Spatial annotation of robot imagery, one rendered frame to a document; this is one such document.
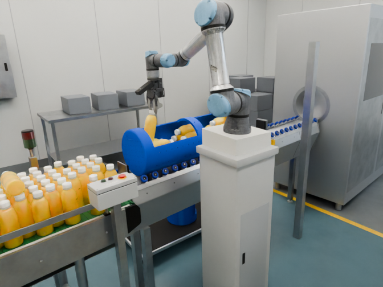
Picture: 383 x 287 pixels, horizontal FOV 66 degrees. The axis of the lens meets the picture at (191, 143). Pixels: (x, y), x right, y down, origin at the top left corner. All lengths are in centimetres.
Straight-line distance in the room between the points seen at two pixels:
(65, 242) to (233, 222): 82
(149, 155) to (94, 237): 50
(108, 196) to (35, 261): 40
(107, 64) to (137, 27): 84
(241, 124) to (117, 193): 70
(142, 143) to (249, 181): 62
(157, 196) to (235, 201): 49
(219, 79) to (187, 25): 466
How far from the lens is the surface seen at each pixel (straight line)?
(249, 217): 166
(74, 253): 155
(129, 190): 140
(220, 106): 138
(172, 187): 183
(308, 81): 248
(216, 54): 142
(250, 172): 153
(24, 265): 149
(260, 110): 516
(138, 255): 214
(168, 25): 579
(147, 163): 166
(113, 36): 526
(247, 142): 151
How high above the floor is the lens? 165
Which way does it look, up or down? 17 degrees down
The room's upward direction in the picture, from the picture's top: 2 degrees counter-clockwise
